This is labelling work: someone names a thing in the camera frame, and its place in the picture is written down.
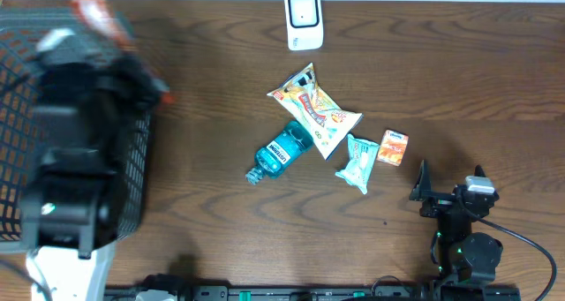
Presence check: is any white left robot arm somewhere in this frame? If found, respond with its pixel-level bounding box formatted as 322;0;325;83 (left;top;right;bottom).
19;54;167;300

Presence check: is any red white snack bar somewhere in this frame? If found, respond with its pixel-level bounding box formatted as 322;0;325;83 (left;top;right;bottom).
71;0;132;49

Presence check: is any mint green snack packet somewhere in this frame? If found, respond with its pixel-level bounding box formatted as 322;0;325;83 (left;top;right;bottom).
335;133;380;195

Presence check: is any white barcode scanner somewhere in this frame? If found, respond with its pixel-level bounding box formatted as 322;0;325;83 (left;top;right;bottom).
284;0;324;51

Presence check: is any blue mouthwash bottle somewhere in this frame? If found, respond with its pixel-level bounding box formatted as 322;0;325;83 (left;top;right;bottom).
245;120;313;184

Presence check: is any yellow chip snack bag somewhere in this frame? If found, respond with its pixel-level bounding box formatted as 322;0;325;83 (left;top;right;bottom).
267;63;363;160

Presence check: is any orange tissue pack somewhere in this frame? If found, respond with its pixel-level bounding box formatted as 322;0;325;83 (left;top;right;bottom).
377;130;409;166

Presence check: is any grey plastic lattice basket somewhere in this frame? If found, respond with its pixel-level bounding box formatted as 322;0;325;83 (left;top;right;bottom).
0;7;153;254

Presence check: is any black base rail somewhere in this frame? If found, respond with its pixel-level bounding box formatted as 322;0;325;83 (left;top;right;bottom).
102;275;522;301

